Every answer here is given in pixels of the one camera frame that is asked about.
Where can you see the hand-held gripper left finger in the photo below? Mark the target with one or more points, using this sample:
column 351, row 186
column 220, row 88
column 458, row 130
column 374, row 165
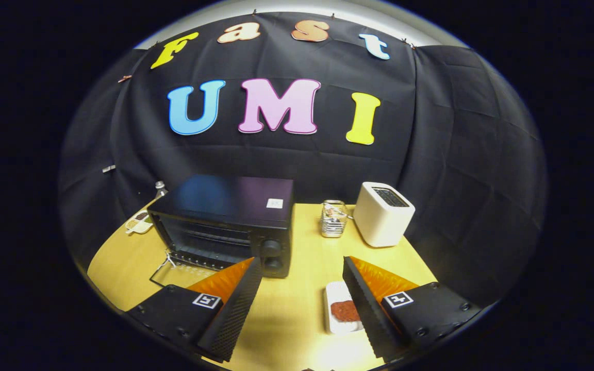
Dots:
column 237, row 309

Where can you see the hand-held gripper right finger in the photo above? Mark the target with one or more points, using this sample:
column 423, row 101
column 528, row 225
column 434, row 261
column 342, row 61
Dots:
column 366, row 309

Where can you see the reddish brown meat piece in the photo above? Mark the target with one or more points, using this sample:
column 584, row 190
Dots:
column 345, row 310

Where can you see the black toaster oven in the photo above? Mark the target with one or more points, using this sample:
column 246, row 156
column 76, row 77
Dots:
column 225, row 201

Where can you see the white toaster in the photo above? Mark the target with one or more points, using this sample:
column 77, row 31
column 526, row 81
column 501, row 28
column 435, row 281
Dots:
column 379, row 221

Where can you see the white rectangular plate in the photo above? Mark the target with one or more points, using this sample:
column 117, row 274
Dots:
column 338, row 291

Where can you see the white divided spice dish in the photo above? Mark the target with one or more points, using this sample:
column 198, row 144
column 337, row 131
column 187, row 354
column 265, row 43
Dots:
column 139, row 224

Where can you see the small clear bottle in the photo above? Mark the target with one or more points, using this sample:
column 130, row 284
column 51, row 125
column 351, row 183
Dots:
column 160, row 189

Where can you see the black backdrop cloth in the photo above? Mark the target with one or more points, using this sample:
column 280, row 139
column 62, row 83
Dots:
column 302, row 165

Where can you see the silver clip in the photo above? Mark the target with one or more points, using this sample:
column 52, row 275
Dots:
column 109, row 168

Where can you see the pink clothespin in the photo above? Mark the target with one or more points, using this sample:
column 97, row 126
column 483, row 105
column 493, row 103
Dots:
column 125, row 79

